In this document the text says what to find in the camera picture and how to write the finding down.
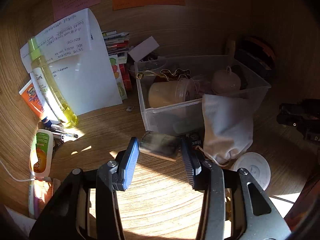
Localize small blue Max box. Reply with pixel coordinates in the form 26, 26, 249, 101
139, 131, 181, 161

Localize round white lidded container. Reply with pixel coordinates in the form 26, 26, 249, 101
231, 152, 271, 190

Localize white drawstring cloth pouch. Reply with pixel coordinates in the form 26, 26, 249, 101
199, 94, 254, 167

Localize translucent plastic jar with lid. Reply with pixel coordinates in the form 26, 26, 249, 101
148, 78, 196, 108

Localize pens on desk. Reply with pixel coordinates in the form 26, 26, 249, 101
45, 127, 79, 143

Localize white orange-label squeeze bottle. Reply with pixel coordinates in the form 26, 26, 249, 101
29, 129, 54, 179

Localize yellow-green spray bottle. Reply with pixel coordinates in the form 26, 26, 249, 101
28, 37, 78, 128

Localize clear plastic storage bin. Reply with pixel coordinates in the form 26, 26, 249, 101
133, 55, 272, 138

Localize yellow cream tube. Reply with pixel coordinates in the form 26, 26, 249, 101
227, 40, 235, 65

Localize clear bowl of trinkets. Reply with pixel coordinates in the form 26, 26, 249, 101
129, 57, 167, 80

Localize fruit sticker sheet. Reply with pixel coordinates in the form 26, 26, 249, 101
109, 55, 127, 100

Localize orange sunscreen tube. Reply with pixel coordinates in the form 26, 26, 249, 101
19, 80, 53, 128

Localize white handwritten paper sheet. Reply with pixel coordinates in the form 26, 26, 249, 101
35, 8, 122, 115

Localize stack of books and cards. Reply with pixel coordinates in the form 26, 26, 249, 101
101, 30, 130, 56

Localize small white box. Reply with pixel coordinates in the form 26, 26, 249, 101
129, 36, 159, 62

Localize gold chain necklace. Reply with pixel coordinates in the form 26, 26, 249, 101
135, 68, 192, 81

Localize white charging cable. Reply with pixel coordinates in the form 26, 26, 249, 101
0, 159, 52, 183

